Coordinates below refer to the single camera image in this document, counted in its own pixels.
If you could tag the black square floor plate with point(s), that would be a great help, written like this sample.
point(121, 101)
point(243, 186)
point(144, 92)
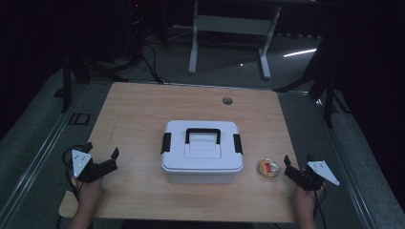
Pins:
point(76, 119)

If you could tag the white metal desk frame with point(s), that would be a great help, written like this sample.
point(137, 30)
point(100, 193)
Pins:
point(229, 24)

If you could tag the round snack packet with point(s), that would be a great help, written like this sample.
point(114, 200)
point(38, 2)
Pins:
point(268, 169)

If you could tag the black metal stand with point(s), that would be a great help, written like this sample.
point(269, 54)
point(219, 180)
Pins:
point(67, 82)
point(328, 95)

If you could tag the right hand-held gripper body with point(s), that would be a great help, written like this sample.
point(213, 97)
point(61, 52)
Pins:
point(302, 179)

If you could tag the person's right hand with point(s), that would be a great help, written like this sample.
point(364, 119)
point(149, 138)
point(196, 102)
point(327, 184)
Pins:
point(307, 200)

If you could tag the dark equipment rack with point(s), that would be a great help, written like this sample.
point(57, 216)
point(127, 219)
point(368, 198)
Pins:
point(135, 28)

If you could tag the grey round table grommet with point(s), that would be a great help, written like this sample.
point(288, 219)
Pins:
point(227, 101)

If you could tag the white plastic storage box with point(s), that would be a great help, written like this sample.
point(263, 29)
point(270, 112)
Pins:
point(200, 178)

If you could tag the person's left hand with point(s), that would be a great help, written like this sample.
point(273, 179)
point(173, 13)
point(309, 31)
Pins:
point(89, 191)

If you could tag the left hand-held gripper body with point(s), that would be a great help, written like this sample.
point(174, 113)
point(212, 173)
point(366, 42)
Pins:
point(82, 168)

